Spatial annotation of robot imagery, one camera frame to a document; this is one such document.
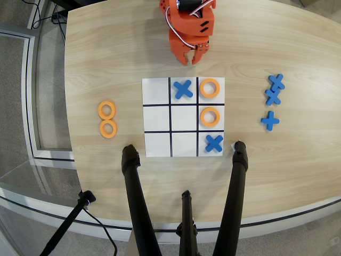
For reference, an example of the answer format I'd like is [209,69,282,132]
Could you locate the black floor cables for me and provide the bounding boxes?
[31,0,67,41]

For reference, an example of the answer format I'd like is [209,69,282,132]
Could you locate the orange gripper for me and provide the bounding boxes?
[169,29,210,67]

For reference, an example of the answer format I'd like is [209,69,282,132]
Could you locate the orange foam ring piece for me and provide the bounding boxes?
[199,78,222,99]
[199,106,222,127]
[98,100,117,121]
[99,119,119,139]

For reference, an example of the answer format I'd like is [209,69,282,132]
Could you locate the thin black stand pole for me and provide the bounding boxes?
[39,190,97,256]

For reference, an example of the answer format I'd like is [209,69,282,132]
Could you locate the black stand cable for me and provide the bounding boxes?
[82,207,118,256]

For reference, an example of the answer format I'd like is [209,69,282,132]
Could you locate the white tic-tac-toe grid sheet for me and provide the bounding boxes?
[142,77,226,158]

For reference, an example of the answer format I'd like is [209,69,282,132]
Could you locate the white floor frame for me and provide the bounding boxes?
[0,28,76,162]

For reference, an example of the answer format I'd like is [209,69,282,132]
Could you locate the black tripod leg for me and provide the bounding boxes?
[121,144,163,256]
[175,189,199,256]
[212,140,249,256]

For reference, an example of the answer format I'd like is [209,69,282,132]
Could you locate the blue foam cross piece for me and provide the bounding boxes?
[264,88,282,106]
[260,110,280,132]
[173,79,193,100]
[205,134,224,154]
[267,73,286,92]

